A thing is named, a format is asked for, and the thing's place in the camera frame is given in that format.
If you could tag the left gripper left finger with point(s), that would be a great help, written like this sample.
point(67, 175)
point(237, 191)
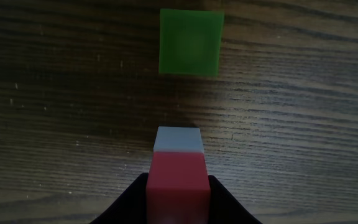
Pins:
point(129, 205)

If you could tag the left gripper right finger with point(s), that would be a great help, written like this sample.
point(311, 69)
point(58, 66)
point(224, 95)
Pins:
point(228, 208)

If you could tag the red cube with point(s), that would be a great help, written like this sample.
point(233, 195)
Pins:
point(179, 186)

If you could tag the green cube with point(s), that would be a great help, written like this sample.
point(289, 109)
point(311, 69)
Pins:
point(191, 42)

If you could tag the white cube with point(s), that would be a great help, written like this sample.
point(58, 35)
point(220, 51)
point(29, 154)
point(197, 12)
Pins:
point(179, 140)

